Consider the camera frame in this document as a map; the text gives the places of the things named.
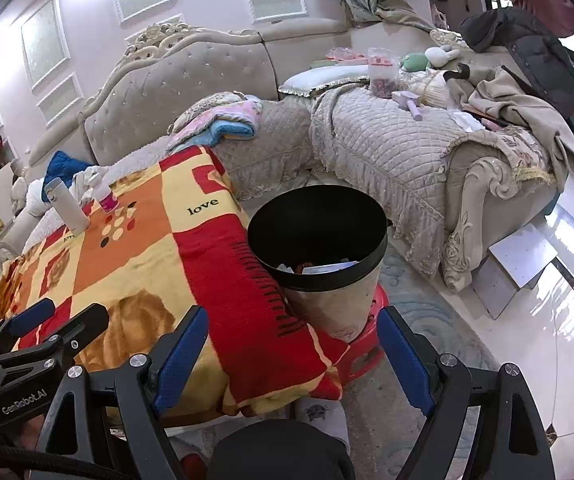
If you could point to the beige coat on sofa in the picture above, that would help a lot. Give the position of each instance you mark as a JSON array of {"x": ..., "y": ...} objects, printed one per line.
[{"x": 496, "y": 92}]

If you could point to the white ruffled pillow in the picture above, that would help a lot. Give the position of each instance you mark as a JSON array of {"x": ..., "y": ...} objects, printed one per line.
[{"x": 317, "y": 80}]

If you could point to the beige tufted sofa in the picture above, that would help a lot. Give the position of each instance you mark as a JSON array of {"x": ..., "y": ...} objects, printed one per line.
[{"x": 453, "y": 183}]

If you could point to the black rimmed trash bin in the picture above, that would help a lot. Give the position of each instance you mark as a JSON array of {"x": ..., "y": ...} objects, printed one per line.
[{"x": 324, "y": 245}]

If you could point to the red plastic stool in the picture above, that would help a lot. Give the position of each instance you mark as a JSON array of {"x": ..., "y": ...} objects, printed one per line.
[{"x": 364, "y": 352}]

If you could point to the white pink-label pill bottle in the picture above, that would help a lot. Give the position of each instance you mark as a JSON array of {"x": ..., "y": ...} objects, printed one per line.
[{"x": 102, "y": 193}]

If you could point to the green white plush toy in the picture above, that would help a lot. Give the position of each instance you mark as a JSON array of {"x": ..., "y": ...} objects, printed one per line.
[{"x": 433, "y": 57}]

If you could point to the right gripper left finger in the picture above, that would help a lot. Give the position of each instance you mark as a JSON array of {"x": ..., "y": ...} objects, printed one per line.
[{"x": 107, "y": 425}]

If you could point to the orange red love blanket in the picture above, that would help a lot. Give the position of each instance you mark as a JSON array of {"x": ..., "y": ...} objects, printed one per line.
[{"x": 176, "y": 240}]

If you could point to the black jacket on sofa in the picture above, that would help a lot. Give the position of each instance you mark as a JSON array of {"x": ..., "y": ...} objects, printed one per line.
[{"x": 537, "y": 52}]

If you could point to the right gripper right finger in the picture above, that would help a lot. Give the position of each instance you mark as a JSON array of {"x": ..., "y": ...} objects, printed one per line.
[{"x": 509, "y": 442}]

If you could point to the cream cloth on sofa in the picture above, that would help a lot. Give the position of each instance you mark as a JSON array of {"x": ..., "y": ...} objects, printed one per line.
[{"x": 81, "y": 187}]

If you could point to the folded pink blue blankets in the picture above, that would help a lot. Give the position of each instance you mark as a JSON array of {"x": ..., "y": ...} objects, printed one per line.
[{"x": 226, "y": 115}]

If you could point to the blue quilted jacket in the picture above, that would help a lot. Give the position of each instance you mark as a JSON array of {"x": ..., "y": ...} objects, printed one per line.
[{"x": 63, "y": 167}]

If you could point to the beige thermos bottle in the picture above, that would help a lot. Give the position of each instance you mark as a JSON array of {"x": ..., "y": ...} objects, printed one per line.
[{"x": 66, "y": 206}]

